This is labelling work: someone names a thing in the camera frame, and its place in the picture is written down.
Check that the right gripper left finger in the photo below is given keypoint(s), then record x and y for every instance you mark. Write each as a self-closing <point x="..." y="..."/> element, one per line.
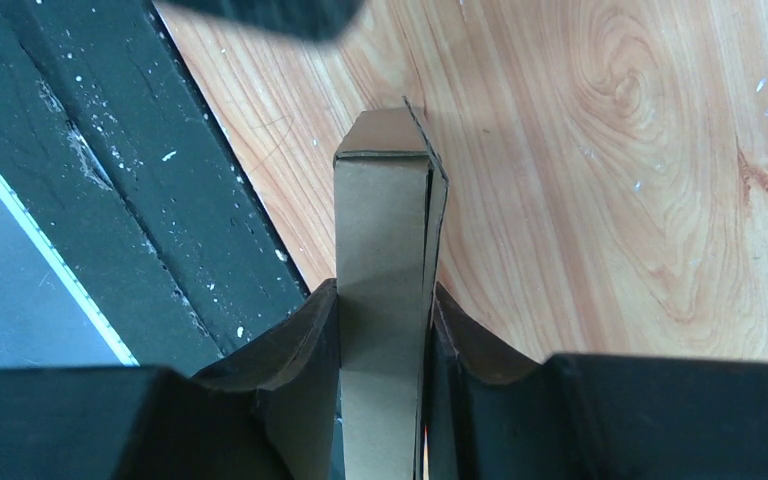
<point x="266" y="411"/>

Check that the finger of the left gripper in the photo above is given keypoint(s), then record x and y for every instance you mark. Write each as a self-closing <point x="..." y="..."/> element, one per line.
<point x="304" y="20"/>

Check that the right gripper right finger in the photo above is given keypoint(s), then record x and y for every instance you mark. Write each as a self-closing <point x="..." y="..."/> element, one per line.
<point x="493" y="413"/>

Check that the cardboard box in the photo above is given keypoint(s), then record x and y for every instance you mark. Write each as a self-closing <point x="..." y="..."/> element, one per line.
<point x="390" y="193"/>

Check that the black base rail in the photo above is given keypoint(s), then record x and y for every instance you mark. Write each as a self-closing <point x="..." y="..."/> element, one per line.
<point x="108" y="142"/>

